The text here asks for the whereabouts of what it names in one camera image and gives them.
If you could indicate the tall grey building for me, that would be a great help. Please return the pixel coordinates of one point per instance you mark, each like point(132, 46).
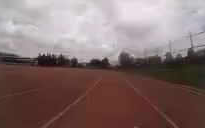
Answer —
point(124, 59)

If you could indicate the utility pole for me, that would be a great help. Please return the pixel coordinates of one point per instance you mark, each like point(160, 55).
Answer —
point(191, 41)

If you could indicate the wide dark tree clump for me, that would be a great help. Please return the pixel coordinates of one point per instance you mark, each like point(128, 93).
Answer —
point(46, 60)

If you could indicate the dark trees and buildings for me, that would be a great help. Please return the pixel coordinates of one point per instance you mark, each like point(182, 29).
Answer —
point(193, 57)

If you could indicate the low flat-roofed building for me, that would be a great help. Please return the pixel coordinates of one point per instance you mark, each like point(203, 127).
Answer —
point(6, 59)

